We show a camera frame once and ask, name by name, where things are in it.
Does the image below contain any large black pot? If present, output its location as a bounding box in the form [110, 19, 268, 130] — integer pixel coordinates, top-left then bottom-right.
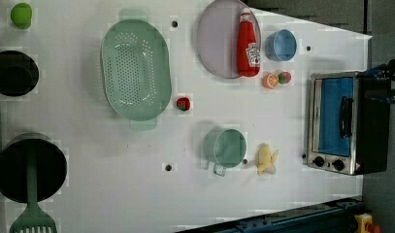
[0, 133, 67, 203]

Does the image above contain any green toy apple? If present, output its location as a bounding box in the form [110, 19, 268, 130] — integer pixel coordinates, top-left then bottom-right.
[10, 3, 33, 29]

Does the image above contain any green slotted spatula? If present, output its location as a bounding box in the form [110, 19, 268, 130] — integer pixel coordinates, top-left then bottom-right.
[9, 146, 57, 233]

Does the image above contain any toy banana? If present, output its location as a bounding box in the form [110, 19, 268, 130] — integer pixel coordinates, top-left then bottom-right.
[256, 144, 279, 176]

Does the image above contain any red ketchup bottle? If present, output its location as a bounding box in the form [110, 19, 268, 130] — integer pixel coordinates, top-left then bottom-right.
[237, 8, 261, 77]

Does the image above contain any blue metal frame rail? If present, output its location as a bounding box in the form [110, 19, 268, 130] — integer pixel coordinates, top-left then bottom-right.
[177, 198, 365, 233]

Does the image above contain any green mug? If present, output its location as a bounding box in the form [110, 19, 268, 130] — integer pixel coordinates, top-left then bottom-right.
[203, 127, 247, 177]

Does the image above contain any toy red green fruit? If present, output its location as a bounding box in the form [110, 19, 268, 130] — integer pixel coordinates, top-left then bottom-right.
[278, 72, 291, 84]

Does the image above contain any silver toaster oven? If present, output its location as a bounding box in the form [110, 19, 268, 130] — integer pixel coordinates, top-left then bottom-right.
[306, 72, 391, 176]

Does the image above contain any lilac round plate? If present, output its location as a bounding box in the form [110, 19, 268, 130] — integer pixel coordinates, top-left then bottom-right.
[196, 0, 261, 79]

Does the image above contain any yellow red emergency button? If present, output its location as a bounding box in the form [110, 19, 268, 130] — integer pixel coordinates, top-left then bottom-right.
[354, 214, 382, 233]

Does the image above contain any small black pot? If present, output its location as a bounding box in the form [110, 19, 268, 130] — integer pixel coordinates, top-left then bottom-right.
[0, 50, 39, 97]

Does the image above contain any toy strawberry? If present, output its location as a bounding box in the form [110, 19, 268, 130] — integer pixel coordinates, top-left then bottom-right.
[176, 97, 191, 112]

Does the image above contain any green perforated colander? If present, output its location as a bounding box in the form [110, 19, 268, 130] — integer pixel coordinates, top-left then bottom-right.
[100, 9, 172, 131]

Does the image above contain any toy orange slice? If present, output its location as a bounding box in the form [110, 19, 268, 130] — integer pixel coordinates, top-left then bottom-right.
[263, 74, 280, 89]

